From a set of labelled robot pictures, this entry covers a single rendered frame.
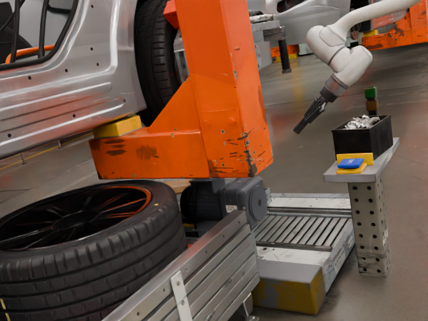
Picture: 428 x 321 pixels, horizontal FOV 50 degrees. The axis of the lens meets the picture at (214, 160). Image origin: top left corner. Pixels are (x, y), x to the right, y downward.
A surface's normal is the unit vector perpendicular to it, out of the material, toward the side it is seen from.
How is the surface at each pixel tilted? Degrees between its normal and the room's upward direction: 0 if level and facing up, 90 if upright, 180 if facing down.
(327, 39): 73
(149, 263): 90
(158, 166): 90
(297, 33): 108
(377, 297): 0
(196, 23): 90
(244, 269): 90
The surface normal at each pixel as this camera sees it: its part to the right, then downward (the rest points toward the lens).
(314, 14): 0.05, 0.25
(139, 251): 0.70, 0.04
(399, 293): -0.19, -0.95
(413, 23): -0.51, 0.31
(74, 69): 0.84, -0.03
